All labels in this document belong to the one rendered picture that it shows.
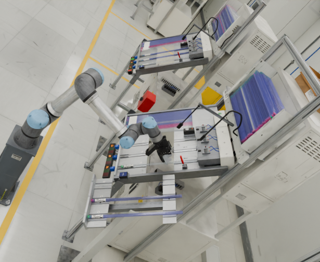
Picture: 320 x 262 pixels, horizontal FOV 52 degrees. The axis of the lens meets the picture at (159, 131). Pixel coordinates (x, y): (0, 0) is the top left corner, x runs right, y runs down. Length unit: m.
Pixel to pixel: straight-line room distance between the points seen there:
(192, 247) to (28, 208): 1.25
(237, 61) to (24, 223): 2.28
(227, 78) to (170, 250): 1.70
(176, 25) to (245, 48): 3.44
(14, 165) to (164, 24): 4.79
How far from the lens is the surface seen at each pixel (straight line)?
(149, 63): 3.35
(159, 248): 2.70
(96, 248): 2.27
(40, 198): 2.72
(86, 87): 1.83
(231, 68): 3.30
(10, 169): 2.36
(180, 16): 6.49
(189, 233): 2.52
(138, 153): 2.26
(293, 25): 5.18
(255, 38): 3.21
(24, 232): 2.55
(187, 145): 2.24
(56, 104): 2.12
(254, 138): 1.89
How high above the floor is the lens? 2.15
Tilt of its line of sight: 31 degrees down
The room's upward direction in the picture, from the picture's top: 42 degrees clockwise
